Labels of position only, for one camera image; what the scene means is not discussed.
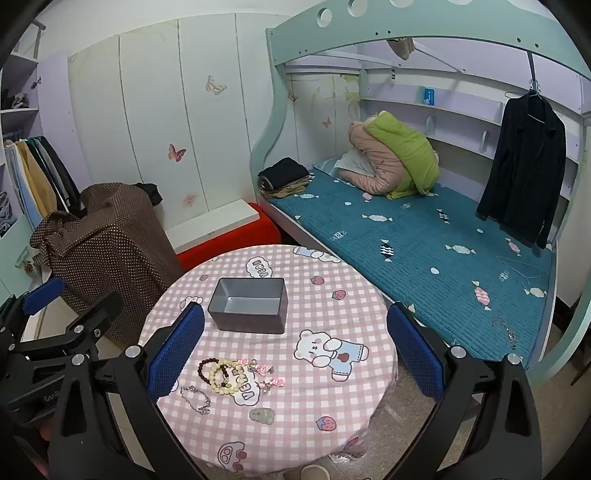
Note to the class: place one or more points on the black cloth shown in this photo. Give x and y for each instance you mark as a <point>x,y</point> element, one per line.
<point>150,194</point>

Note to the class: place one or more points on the brown polka dot cloth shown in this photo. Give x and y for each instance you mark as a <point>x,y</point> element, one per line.
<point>115,249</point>

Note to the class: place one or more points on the red stool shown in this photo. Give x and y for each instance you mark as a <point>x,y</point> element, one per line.
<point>221,251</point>

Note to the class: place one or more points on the hanging light blue garment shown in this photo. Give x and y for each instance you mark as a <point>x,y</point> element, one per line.
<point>21,189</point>

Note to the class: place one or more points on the pale green jade pendant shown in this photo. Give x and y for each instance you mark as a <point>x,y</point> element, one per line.
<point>262,415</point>

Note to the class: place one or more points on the white board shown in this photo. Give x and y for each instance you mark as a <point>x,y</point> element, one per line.
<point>207,226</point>

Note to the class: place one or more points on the teal and white bunk bed frame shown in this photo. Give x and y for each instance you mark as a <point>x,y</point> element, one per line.
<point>323,27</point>

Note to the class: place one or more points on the small blue box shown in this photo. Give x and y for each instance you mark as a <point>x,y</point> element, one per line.
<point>428,95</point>

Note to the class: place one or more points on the black hanging jacket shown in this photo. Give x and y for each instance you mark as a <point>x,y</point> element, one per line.
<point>526,170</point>

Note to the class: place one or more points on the grey folded clothes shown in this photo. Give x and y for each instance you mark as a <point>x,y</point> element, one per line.
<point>18,100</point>

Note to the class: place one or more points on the black folded garment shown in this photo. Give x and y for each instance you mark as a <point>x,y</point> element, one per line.
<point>284,170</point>

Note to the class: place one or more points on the pink butterfly wall sticker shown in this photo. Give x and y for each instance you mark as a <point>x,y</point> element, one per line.
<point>177,153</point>

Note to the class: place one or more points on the white pillow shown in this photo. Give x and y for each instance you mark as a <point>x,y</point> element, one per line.
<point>351,164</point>

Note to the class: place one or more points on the hanging dark garment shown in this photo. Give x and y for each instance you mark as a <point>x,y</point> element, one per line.
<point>60,175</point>

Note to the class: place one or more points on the grey metal box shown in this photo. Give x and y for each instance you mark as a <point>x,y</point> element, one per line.
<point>244,307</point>

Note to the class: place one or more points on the tan folded garment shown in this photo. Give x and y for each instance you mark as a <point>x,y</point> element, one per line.
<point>291,188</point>

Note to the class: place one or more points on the yellow butterfly wall sticker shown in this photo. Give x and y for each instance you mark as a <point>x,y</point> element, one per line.
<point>214,86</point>

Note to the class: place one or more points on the pink and green quilt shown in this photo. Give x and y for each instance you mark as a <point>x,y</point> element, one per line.
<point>397,152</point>

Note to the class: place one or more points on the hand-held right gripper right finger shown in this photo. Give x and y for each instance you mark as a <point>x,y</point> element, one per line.
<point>413,350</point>

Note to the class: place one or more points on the pink checkered tablecloth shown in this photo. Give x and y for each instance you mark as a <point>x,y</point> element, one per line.
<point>323,295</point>

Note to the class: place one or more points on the teal candy print mattress pad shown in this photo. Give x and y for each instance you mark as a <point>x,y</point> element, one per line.
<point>415,277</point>

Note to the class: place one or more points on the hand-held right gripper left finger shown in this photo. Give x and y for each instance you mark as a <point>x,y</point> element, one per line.
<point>178,350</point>

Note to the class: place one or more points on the beige cloth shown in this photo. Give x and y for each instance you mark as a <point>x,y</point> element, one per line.
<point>401,48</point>

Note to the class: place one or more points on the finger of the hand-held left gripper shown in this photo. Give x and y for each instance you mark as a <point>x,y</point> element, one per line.
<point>99,314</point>
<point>44,295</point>

